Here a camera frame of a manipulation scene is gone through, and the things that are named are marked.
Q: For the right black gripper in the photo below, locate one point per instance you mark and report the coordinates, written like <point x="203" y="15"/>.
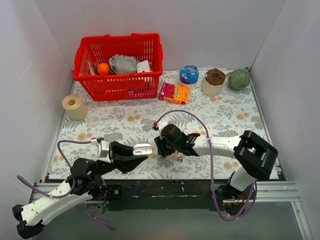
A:
<point x="162" y="146"/>

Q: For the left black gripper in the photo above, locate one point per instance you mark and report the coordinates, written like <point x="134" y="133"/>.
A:
<point x="114" y="155"/>

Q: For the white earbud charging case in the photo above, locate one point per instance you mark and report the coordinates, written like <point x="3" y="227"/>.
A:
<point x="142" y="149"/>

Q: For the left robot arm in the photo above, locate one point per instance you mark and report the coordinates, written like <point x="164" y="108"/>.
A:
<point x="33" y="217"/>

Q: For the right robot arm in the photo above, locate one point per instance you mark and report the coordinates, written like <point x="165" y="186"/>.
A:
<point x="256" y="156"/>

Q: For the purple earbud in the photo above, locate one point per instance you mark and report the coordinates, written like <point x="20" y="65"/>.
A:
<point x="179" y="158"/>

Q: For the pink orange candy box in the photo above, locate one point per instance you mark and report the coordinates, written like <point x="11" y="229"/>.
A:
<point x="173" y="93"/>

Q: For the beige paper roll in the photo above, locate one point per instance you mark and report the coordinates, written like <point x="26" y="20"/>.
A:
<point x="75" y="107"/>

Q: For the blue wrapped paper roll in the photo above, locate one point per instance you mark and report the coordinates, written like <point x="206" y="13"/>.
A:
<point x="188" y="77"/>

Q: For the brown topped paper roll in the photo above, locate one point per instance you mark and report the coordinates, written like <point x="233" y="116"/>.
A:
<point x="213" y="82"/>

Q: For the white box in basket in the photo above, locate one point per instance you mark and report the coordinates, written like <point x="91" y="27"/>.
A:
<point x="143" y="67"/>

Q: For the orange fruit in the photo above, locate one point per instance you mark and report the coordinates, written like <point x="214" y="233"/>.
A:
<point x="103" y="68"/>

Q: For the red plastic shopping basket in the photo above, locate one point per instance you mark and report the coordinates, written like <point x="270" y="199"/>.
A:
<point x="111" y="87"/>

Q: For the crumpled grey cloth bag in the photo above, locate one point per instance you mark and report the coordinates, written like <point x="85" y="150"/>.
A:
<point x="123" y="64"/>

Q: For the clear snack bag in basket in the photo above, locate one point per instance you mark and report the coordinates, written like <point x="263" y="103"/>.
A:
<point x="93" y="68"/>

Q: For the green melon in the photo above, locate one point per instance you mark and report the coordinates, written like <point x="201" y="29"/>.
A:
<point x="239" y="79"/>

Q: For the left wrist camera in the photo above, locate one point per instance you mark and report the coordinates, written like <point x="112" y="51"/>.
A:
<point x="102" y="149"/>

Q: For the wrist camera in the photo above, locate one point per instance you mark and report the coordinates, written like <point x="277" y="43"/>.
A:
<point x="102" y="149"/>
<point x="159" y="125"/>

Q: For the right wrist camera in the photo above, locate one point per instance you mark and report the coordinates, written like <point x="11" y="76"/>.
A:
<point x="159" y="125"/>

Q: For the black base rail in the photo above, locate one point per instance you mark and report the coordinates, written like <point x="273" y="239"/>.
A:
<point x="156" y="194"/>

